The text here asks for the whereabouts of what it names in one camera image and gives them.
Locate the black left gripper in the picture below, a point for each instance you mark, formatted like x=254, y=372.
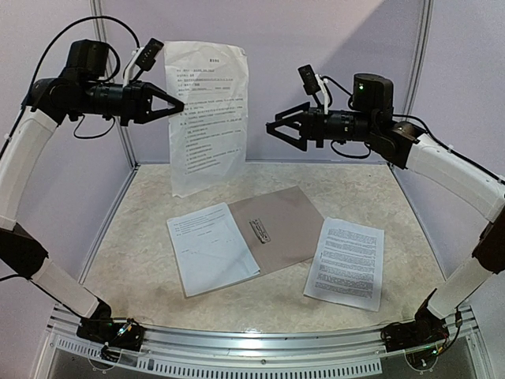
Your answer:
x=137, y=99

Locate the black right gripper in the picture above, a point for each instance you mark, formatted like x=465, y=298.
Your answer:
x=308, y=127

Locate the white printed contract sheet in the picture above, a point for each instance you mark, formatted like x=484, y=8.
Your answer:
x=210, y=250

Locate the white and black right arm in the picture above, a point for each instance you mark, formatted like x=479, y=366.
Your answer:
x=408, y=145

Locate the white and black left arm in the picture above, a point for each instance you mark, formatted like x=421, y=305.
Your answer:
x=81, y=89

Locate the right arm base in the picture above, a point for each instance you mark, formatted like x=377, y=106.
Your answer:
x=425, y=328

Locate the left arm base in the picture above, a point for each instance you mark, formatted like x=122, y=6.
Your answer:
x=101, y=327

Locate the metal folder clip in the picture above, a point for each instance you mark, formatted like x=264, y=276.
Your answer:
x=260, y=230

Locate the white paper stack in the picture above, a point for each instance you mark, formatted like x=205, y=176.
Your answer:
x=347, y=267

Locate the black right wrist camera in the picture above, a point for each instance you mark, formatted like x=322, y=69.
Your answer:
x=315, y=86

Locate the aluminium front rail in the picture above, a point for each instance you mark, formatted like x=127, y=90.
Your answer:
x=178, y=353

